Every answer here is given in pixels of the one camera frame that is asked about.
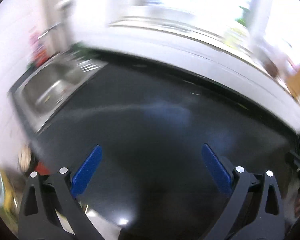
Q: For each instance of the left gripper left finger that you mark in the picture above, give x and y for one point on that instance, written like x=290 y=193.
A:
x=49 y=208

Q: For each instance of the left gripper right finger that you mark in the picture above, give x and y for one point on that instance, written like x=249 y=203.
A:
x=254 y=208

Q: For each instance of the steel kitchen sink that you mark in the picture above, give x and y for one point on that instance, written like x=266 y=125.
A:
x=49 y=87

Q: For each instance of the yellow box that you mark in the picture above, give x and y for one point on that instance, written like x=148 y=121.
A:
x=9 y=202

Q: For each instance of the red gift box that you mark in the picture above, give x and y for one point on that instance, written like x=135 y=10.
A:
x=42 y=169

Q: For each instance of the floral lid clay pot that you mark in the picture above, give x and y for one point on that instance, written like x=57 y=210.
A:
x=26 y=159

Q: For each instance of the bamboo tube container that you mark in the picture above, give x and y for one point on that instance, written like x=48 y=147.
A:
x=293 y=84

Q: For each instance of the pink dish soap bottle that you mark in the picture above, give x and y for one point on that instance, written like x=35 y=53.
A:
x=38 y=48

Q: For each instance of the chrome sink faucet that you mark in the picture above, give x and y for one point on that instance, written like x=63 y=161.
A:
x=45 y=32

